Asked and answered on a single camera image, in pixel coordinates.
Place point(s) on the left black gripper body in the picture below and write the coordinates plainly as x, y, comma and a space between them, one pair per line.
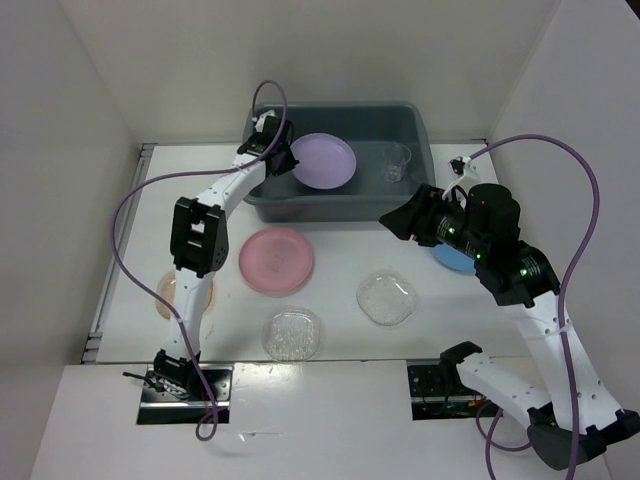
287, 160

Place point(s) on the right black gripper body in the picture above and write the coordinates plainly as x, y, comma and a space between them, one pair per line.
443, 221

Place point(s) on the blue plastic plate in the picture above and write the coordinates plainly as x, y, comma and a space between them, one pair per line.
453, 260

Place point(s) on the purple plastic plate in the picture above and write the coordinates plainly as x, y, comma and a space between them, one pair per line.
326, 162

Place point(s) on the clear glass cup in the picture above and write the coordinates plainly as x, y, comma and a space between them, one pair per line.
396, 157

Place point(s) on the clear textured glass plate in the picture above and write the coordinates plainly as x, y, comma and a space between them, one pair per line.
386, 298

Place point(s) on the pink plastic plate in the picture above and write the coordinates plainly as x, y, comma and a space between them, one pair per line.
276, 260

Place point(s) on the clear glass square plate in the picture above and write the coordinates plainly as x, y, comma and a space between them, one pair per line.
292, 335

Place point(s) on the amber glass square plate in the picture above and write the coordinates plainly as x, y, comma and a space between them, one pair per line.
166, 290

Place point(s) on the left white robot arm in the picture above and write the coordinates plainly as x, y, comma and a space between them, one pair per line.
199, 244

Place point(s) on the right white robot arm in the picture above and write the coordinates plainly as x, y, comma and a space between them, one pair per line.
572, 419

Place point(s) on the grey plastic bin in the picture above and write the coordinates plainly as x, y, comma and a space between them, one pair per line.
367, 127

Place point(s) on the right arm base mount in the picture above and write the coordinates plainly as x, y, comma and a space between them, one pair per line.
433, 397

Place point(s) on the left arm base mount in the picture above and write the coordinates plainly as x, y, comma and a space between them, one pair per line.
161, 404

